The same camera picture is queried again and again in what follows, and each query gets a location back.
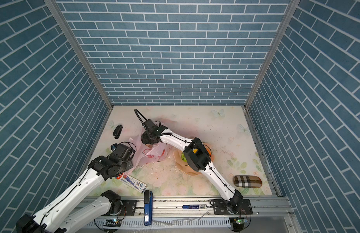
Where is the aluminium front rail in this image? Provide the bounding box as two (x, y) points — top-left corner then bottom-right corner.
(122, 195), (294, 217)

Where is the blue marker pen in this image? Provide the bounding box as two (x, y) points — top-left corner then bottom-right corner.
(182, 204), (208, 210)

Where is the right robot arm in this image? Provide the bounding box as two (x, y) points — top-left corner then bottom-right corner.
(140, 118), (243, 214)

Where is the green fake fruit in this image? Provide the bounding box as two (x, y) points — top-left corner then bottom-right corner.
(181, 153), (187, 162)

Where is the black stapler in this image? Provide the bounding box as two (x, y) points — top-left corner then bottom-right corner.
(112, 124), (123, 139)

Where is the peach scalloped bowl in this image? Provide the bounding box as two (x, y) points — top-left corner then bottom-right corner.
(173, 149), (201, 176)

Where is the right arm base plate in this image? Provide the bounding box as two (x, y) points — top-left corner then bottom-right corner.
(210, 199), (253, 215)

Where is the plaid glasses case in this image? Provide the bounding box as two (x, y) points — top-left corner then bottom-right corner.
(233, 175), (262, 188)

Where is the toothpaste box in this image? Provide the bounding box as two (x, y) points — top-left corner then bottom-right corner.
(116, 173), (147, 193)

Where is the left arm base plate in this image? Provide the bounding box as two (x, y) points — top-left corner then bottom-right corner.
(118, 200), (138, 216)

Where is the pink plastic bag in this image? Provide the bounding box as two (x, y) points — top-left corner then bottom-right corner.
(129, 136), (172, 169)

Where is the blue stapler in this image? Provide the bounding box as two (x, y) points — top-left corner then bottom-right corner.
(144, 190), (153, 226)

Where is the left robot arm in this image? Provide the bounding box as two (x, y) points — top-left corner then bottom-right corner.
(16, 142), (137, 233)

